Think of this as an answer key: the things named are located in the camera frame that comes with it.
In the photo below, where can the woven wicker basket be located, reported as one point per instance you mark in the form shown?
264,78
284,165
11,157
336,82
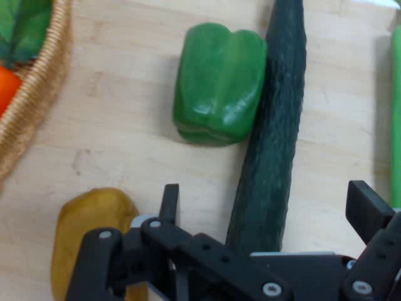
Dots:
40,78

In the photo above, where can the dark green cucumber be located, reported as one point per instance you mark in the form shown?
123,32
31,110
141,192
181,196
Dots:
275,125

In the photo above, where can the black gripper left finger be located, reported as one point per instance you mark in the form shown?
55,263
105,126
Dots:
163,244

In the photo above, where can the yellow-brown potato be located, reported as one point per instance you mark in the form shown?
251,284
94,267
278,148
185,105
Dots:
91,213

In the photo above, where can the long light green chili pepper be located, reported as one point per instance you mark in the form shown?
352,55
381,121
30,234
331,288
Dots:
396,109

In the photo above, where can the wooden cutting board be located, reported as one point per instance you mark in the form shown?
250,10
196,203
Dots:
125,109

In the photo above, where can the green bell pepper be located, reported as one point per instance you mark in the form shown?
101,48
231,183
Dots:
219,84

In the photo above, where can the orange carrot with green leaves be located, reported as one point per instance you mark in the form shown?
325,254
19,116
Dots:
18,31

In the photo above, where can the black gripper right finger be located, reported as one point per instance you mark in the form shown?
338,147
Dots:
369,213

